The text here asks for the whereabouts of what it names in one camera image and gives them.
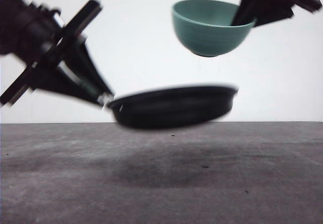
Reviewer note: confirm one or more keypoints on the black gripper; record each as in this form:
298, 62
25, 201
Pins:
269, 11
56, 56

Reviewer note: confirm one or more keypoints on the teal ceramic bowl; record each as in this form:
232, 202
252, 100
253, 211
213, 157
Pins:
205, 27

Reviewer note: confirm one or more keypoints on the black frying pan green handle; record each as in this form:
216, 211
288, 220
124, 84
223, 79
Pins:
174, 107

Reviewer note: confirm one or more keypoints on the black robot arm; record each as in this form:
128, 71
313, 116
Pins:
54, 52

